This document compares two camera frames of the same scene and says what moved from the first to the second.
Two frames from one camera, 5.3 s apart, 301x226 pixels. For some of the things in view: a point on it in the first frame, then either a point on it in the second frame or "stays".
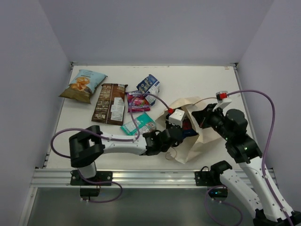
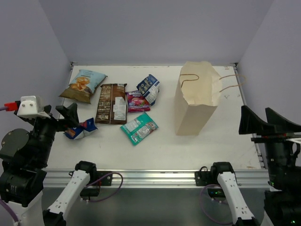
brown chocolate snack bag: [110, 104] stays
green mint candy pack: [145, 123] stays
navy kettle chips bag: [151, 84] stays
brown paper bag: [191, 146] to [197, 98]
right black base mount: [211, 179] stays
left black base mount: [76, 179] stays
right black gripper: [202, 117] to [251, 123]
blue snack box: [187, 129] to [86, 127]
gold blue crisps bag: [82, 86] stays
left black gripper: [175, 131] to [53, 121]
